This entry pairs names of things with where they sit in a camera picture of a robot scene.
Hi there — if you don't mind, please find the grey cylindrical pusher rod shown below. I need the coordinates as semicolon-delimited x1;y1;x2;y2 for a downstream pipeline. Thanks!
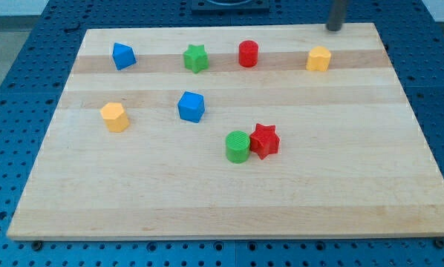
325;0;349;31

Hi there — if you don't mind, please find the red star block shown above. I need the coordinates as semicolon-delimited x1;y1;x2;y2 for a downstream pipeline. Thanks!
249;123;280;159

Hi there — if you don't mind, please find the green star block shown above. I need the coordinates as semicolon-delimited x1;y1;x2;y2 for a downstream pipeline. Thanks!
183;44;209;73

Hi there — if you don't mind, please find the yellow heart block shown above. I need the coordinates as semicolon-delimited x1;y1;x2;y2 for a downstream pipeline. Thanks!
306;46;331;71

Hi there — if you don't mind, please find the red cylinder block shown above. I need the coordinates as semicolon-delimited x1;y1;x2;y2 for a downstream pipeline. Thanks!
238;40;259;67

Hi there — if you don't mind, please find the wooden board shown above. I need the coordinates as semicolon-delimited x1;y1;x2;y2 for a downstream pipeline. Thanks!
7;23;444;241

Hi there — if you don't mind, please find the green cylinder block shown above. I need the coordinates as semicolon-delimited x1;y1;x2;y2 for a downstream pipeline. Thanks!
225;131;250;163

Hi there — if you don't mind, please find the blue cube block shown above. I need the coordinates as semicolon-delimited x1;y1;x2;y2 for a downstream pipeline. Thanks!
177;91;205;123

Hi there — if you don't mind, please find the blue pentagon block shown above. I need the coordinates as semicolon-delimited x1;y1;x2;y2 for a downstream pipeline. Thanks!
112;43;137;70

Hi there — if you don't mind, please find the yellow hexagon block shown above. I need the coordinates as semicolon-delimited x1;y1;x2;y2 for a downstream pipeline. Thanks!
100;102;130;133

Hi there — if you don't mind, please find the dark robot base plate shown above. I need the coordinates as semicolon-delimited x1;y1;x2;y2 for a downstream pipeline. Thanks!
189;0;270;13

